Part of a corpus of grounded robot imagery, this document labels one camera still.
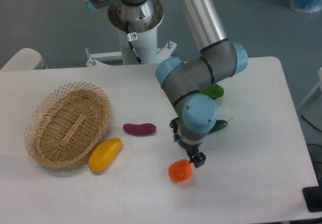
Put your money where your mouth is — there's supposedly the white furniture leg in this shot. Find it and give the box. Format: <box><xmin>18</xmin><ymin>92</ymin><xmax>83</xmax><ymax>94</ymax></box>
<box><xmin>297</xmin><ymin>67</ymin><xmax>321</xmax><ymax>112</ymax></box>

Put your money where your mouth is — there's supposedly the white chair back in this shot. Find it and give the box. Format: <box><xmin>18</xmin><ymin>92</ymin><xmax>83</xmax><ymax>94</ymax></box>
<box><xmin>1</xmin><ymin>48</ymin><xmax>48</xmax><ymax>72</ymax></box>

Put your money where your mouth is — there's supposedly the yellow mango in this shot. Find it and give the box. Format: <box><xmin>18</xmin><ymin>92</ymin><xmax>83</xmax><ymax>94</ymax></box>
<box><xmin>88</xmin><ymin>138</ymin><xmax>123</xmax><ymax>172</ymax></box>

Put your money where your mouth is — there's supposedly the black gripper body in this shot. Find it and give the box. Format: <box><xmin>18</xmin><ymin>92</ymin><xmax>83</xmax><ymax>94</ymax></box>
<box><xmin>170</xmin><ymin>117</ymin><xmax>201</xmax><ymax>159</ymax></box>

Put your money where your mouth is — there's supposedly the green bell pepper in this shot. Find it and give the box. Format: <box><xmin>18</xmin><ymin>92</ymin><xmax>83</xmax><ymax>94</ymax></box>
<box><xmin>201</xmin><ymin>84</ymin><xmax>224</xmax><ymax>100</ymax></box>

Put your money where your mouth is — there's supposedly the woven wicker basket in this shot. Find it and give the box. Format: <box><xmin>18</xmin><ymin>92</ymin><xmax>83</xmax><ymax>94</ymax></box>
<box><xmin>24</xmin><ymin>82</ymin><xmax>111</xmax><ymax>168</ymax></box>

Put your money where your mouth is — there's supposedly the purple sweet potato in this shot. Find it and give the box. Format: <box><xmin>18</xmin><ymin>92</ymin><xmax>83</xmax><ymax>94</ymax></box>
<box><xmin>123</xmin><ymin>123</ymin><xmax>157</xmax><ymax>136</ymax></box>

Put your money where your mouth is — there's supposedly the dark green cucumber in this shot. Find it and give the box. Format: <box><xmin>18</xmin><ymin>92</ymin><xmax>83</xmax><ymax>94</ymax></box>
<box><xmin>208</xmin><ymin>117</ymin><xmax>233</xmax><ymax>134</ymax></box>

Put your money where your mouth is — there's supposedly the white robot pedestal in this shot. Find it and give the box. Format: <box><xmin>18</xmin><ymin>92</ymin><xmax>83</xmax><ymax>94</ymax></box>
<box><xmin>86</xmin><ymin>0</ymin><xmax>177</xmax><ymax>67</ymax></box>

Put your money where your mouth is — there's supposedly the black device at edge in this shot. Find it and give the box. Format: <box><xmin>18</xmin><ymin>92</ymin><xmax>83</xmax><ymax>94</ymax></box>
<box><xmin>302</xmin><ymin>186</ymin><xmax>321</xmax><ymax>212</ymax></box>

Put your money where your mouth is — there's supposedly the orange bell pepper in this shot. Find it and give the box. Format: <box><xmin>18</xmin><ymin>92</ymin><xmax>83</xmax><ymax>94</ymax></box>
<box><xmin>168</xmin><ymin>159</ymin><xmax>193</xmax><ymax>182</ymax></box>

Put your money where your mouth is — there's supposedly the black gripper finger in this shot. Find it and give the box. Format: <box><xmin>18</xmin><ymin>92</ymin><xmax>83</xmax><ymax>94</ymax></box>
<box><xmin>188</xmin><ymin>152</ymin><xmax>206</xmax><ymax>169</ymax></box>

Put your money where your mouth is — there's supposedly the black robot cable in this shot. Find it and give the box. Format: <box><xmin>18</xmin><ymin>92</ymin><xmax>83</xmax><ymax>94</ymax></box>
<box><xmin>125</xmin><ymin>20</ymin><xmax>143</xmax><ymax>64</ymax></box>

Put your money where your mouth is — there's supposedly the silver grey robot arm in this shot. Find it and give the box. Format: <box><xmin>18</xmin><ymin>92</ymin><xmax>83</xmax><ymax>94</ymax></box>
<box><xmin>84</xmin><ymin>0</ymin><xmax>248</xmax><ymax>168</ymax></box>

